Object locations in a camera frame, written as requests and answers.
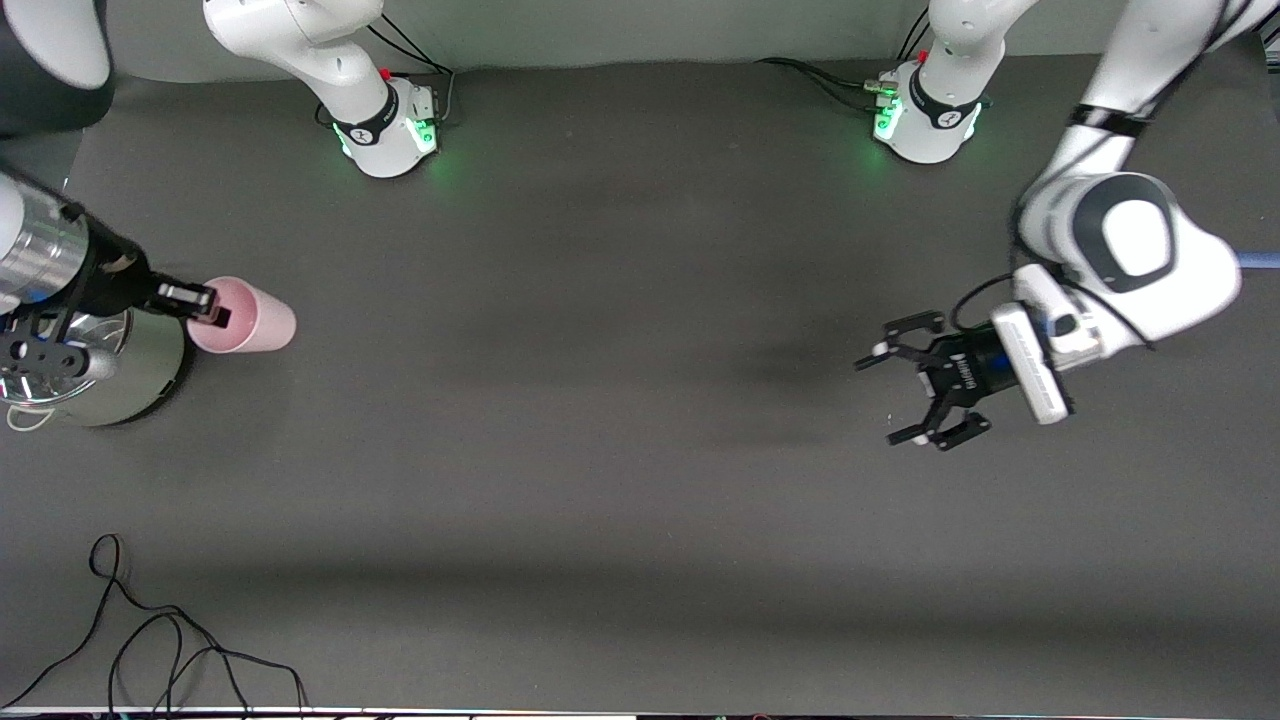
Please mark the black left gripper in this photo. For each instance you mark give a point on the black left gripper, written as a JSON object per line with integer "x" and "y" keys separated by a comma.
{"x": 967, "y": 372}

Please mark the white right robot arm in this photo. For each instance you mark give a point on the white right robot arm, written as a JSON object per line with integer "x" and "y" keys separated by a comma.
{"x": 340, "y": 70}

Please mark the white cooking pot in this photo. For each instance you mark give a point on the white cooking pot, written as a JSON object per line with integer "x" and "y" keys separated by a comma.
{"x": 150, "y": 375}

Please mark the pink plastic cup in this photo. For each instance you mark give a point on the pink plastic cup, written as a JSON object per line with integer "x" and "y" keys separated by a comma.
{"x": 262, "y": 322}

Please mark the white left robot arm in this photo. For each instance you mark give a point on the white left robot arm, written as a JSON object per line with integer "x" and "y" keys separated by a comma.
{"x": 1140, "y": 240}

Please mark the dark blue saucepan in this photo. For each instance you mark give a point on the dark blue saucepan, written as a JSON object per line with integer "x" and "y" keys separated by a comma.
{"x": 1260, "y": 260}

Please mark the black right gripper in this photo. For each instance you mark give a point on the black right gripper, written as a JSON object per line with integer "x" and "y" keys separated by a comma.
{"x": 112, "y": 280}

